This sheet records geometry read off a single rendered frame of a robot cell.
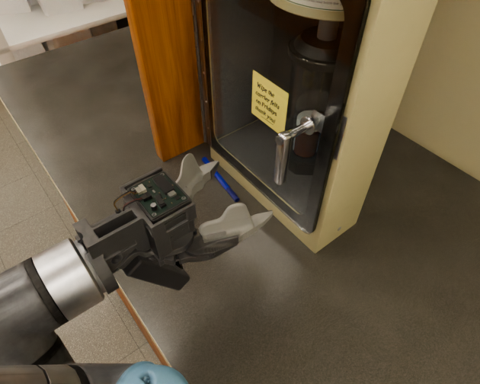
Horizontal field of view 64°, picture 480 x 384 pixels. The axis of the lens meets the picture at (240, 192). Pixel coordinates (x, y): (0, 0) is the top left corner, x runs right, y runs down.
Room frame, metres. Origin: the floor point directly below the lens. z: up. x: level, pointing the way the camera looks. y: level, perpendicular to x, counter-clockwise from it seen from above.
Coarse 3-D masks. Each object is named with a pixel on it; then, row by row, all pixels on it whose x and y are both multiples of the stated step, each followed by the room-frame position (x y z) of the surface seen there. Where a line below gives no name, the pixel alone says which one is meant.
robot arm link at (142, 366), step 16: (0, 368) 0.08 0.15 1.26; (16, 368) 0.08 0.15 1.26; (32, 368) 0.08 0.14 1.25; (48, 368) 0.09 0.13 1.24; (64, 368) 0.09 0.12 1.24; (80, 368) 0.09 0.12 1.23; (96, 368) 0.09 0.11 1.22; (112, 368) 0.10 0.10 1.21; (128, 368) 0.09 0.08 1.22; (144, 368) 0.09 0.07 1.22; (160, 368) 0.09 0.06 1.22
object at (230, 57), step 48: (240, 0) 0.52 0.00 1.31; (288, 0) 0.45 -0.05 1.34; (336, 0) 0.40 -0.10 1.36; (240, 48) 0.52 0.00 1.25; (288, 48) 0.45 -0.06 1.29; (336, 48) 0.39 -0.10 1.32; (240, 96) 0.52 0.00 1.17; (336, 96) 0.38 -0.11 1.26; (240, 144) 0.52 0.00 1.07; (288, 192) 0.42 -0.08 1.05
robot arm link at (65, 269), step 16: (64, 240) 0.23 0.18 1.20; (48, 256) 0.20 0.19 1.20; (64, 256) 0.20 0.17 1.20; (80, 256) 0.20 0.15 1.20; (48, 272) 0.19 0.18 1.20; (64, 272) 0.19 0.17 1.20; (80, 272) 0.19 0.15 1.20; (48, 288) 0.17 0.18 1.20; (64, 288) 0.17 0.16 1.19; (80, 288) 0.18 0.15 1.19; (96, 288) 0.18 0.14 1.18; (64, 304) 0.16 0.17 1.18; (80, 304) 0.17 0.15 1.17; (96, 304) 0.18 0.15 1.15
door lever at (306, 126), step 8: (304, 120) 0.41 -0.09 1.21; (296, 128) 0.39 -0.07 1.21; (304, 128) 0.40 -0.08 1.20; (312, 128) 0.40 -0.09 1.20; (280, 136) 0.38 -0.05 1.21; (288, 136) 0.38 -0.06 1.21; (280, 144) 0.37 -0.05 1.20; (288, 144) 0.38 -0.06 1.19; (280, 152) 0.37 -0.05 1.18; (288, 152) 0.38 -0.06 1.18; (280, 160) 0.37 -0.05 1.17; (288, 160) 0.38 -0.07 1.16; (280, 168) 0.37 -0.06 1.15; (280, 176) 0.37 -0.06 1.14; (280, 184) 0.37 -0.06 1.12
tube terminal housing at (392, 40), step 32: (384, 0) 0.38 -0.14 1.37; (416, 0) 0.41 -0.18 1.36; (384, 32) 0.39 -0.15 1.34; (416, 32) 0.43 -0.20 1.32; (384, 64) 0.40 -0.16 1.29; (352, 96) 0.38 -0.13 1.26; (384, 96) 0.41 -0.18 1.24; (352, 128) 0.38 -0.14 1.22; (384, 128) 0.43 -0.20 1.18; (224, 160) 0.58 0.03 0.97; (352, 160) 0.39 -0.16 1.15; (256, 192) 0.50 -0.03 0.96; (352, 192) 0.41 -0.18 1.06; (288, 224) 0.43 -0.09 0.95; (320, 224) 0.38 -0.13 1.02; (352, 224) 0.43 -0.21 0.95
